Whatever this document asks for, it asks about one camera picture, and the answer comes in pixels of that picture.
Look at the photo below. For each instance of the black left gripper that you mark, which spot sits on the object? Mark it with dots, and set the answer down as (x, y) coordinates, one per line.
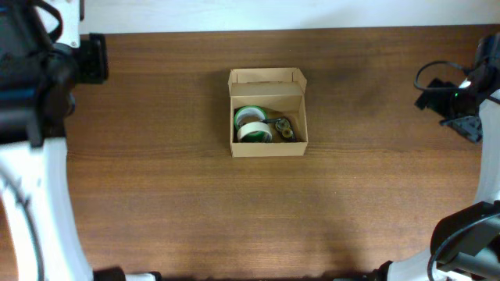
(94, 57)

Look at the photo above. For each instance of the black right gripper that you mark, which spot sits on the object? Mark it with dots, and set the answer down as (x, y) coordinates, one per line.
(436, 98)

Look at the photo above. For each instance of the green tape roll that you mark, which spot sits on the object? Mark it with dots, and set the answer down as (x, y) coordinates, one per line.
(248, 114)

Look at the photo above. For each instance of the cream masking tape roll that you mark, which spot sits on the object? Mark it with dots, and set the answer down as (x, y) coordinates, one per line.
(262, 129)

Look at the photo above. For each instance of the yellow black utility knife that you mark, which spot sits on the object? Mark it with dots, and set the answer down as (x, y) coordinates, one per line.
(285, 129)

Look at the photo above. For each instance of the brown cardboard box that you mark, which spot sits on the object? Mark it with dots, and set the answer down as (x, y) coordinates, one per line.
(280, 92)

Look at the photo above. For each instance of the black clear gel pen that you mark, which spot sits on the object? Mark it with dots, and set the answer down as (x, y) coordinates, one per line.
(275, 120)

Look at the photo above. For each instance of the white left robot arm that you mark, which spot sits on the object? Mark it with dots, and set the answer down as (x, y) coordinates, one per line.
(43, 58)

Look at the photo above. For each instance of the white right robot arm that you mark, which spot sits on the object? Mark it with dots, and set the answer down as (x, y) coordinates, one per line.
(464, 245)

